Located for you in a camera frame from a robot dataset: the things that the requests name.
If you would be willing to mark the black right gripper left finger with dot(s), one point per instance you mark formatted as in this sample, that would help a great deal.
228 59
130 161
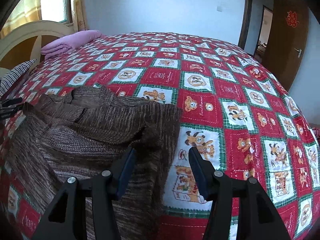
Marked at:
65 216

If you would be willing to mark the brown knitted sweater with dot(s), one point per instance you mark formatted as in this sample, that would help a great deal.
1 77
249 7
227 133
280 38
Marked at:
81 134

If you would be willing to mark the grey striped pillow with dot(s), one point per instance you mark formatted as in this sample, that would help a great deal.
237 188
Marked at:
13 75

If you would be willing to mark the cream and brown headboard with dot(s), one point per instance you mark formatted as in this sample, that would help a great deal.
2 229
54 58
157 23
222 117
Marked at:
25 42

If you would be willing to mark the folded pink blanket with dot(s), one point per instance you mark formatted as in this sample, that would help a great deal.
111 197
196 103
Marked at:
72 41

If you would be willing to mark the yellow curtain left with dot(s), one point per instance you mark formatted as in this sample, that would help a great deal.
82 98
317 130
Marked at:
25 11

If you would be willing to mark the red patchwork cartoon bedspread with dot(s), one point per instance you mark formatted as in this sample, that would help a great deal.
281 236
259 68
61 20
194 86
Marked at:
235 112

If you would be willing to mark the brown wooden door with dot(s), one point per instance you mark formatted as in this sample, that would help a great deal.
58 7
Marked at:
280 57

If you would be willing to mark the red paper door decoration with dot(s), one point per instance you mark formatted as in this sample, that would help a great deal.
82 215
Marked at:
292 19

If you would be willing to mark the window with green frame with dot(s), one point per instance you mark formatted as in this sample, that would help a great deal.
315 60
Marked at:
56 11

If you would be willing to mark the silver door handle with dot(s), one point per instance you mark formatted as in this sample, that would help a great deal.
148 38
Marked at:
299 52

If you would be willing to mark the dark wooden door frame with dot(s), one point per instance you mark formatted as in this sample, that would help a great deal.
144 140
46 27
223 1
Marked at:
252 24

